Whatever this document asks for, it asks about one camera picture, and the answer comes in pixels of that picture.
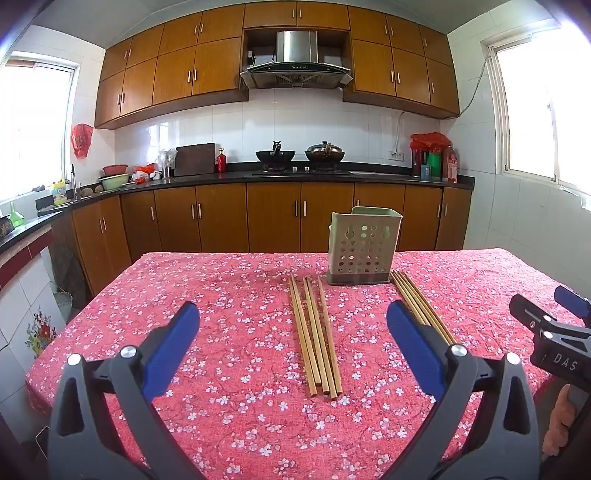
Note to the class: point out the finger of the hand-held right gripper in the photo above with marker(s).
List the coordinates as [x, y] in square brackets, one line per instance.
[524, 307]
[572, 301]

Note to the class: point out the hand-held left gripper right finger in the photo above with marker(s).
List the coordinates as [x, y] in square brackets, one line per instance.
[413, 346]

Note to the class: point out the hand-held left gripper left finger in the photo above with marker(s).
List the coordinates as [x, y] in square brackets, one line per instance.
[178, 341]

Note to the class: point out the wooden chopstick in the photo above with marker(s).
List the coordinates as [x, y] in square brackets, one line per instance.
[407, 295]
[418, 295]
[322, 339]
[316, 337]
[412, 295]
[423, 295]
[330, 337]
[302, 337]

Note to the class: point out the green perforated utensil holder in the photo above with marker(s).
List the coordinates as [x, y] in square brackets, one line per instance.
[364, 249]

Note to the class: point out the person's right hand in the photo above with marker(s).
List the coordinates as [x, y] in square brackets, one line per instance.
[558, 424]

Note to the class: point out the red floral tablecloth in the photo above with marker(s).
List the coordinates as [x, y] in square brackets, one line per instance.
[231, 323]

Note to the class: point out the white bucket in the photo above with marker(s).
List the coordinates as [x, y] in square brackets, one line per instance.
[64, 304]

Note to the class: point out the brown base cabinets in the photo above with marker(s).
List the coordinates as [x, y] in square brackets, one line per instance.
[272, 217]

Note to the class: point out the red packet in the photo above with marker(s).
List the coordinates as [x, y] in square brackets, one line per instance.
[450, 165]

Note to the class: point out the green bottle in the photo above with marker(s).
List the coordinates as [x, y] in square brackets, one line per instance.
[435, 165]

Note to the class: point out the black kitchen countertop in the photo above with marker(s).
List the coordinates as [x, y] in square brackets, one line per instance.
[221, 177]

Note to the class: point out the red and white bag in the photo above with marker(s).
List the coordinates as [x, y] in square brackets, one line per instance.
[145, 173]

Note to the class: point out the green basin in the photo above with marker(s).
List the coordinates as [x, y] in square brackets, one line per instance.
[113, 182]

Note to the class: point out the clear plastic bag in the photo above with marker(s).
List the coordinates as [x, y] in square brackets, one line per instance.
[167, 162]

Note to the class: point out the dark bottle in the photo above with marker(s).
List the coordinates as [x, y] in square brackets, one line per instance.
[417, 161]

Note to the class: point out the dark wooden cutting board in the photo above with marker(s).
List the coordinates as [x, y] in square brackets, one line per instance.
[195, 160]

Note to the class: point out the red basin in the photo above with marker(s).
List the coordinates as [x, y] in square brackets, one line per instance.
[115, 169]

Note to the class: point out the red bottle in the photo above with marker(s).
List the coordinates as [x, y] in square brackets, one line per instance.
[221, 162]

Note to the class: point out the yellow detergent bottle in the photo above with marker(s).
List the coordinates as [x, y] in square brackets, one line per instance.
[59, 194]

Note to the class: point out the metal faucet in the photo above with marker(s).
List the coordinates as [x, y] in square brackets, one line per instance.
[73, 182]

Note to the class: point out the white framed window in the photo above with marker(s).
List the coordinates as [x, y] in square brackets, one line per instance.
[535, 101]

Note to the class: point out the green funnel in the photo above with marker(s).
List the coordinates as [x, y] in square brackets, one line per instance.
[16, 217]

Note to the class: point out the dark patterned box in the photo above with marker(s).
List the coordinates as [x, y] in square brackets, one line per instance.
[6, 227]

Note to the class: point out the black gas stove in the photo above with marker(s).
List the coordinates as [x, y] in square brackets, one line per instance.
[300, 172]

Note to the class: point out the black wok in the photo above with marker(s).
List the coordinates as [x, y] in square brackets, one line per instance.
[275, 156]

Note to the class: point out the pot with metal lid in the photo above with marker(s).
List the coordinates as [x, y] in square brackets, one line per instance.
[324, 153]

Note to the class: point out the red hanging plastic bag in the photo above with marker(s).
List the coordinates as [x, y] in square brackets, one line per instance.
[81, 141]

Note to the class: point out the window beside sink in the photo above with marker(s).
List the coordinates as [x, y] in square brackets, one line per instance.
[32, 129]

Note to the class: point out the steel range hood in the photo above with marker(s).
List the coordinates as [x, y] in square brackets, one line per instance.
[295, 69]

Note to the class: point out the white wall socket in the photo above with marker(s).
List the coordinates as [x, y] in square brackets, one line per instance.
[397, 155]

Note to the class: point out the small brown wall cabinet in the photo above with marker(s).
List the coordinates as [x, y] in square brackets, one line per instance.
[295, 14]

